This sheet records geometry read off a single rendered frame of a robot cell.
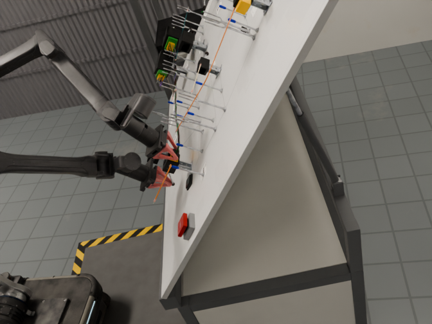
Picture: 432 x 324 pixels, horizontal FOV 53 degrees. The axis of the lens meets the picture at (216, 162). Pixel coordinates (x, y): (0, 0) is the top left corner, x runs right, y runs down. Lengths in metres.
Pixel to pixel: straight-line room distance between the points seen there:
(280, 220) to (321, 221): 0.15
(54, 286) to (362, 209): 1.78
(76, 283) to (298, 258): 1.41
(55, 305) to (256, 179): 1.29
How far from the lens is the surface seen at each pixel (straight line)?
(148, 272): 2.68
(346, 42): 4.02
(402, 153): 3.00
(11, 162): 1.26
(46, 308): 2.51
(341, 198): 1.37
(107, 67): 4.29
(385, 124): 3.23
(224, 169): 1.10
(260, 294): 1.45
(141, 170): 1.45
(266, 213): 1.63
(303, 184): 1.70
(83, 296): 2.46
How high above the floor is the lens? 2.00
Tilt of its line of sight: 39 degrees down
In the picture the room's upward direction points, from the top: 19 degrees counter-clockwise
